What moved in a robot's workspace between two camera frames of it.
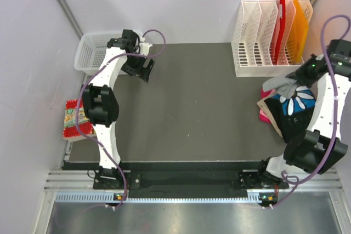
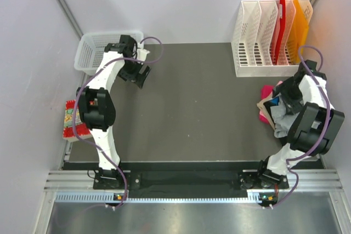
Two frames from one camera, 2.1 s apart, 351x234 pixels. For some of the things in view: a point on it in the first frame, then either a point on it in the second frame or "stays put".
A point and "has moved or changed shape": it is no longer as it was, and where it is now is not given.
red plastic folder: x=282 y=15 stays put
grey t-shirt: x=284 y=86 has moved or changed shape
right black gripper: x=299 y=75 -> x=294 y=106
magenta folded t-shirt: x=264 y=95 stays put
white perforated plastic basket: x=91 y=50 stays put
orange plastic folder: x=298 y=35 stays put
